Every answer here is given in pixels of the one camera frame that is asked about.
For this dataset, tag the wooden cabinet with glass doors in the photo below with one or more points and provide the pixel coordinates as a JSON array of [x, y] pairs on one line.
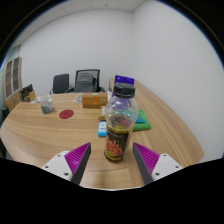
[[12, 81]]

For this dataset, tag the round grey printed disc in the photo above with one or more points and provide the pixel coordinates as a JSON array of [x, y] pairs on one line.
[[79, 98]]

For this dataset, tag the small blue and white pack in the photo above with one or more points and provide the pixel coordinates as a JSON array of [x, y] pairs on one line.
[[102, 129]]

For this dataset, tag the orange-brown rectangular box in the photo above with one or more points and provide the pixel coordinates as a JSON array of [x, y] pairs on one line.
[[94, 100]]

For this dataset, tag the white and grey mug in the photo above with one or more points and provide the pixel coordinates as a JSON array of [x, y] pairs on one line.
[[47, 105]]

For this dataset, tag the tan cardboard box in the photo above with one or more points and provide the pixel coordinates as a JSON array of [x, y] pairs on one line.
[[30, 97]]

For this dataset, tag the clear bottle with dark label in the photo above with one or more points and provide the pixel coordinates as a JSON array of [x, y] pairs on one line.
[[118, 140]]

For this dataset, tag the grey mesh office chair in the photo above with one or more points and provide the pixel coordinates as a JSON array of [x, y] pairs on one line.
[[86, 81]]

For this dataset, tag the flat round red coaster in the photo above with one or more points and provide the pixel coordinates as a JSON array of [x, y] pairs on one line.
[[66, 114]]

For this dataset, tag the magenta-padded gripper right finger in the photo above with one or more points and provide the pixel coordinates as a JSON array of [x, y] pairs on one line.
[[148, 160]]

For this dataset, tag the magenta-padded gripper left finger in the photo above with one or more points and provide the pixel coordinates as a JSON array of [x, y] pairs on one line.
[[75, 160]]

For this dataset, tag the black box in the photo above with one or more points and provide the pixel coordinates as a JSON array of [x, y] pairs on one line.
[[26, 90]]

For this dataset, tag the black office chair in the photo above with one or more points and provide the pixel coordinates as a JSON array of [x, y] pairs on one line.
[[60, 83]]

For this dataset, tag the small yellow box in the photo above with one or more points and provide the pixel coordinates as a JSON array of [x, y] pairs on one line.
[[102, 115]]

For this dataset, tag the green pouch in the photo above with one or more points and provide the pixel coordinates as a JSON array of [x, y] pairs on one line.
[[144, 121]]

